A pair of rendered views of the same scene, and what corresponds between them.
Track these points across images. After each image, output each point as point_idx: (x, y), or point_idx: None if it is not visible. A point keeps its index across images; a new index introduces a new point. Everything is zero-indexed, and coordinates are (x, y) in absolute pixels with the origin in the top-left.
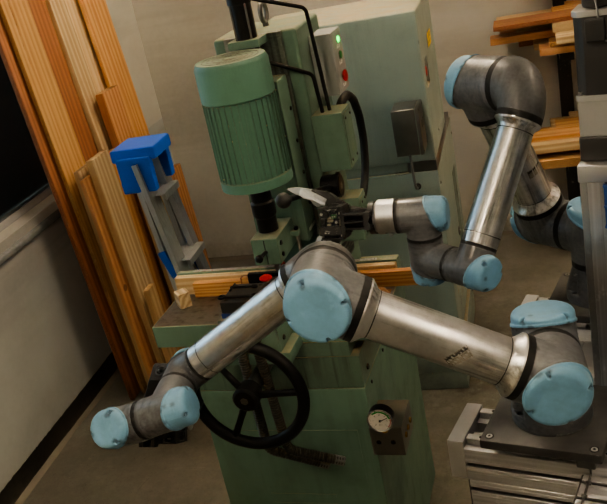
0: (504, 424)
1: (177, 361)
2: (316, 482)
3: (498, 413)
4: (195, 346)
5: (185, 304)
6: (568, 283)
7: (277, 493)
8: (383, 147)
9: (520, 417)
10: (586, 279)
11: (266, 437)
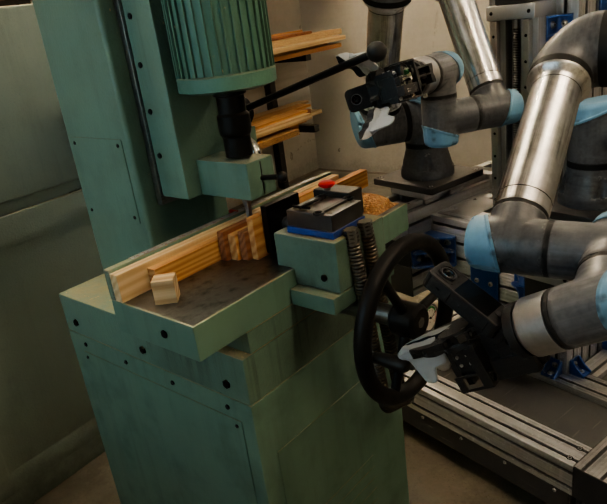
0: (597, 213)
1: (522, 215)
2: (359, 453)
3: (578, 213)
4: (530, 185)
5: (177, 293)
6: (418, 167)
7: (328, 501)
8: (55, 162)
9: None
10: (438, 154)
11: (417, 372)
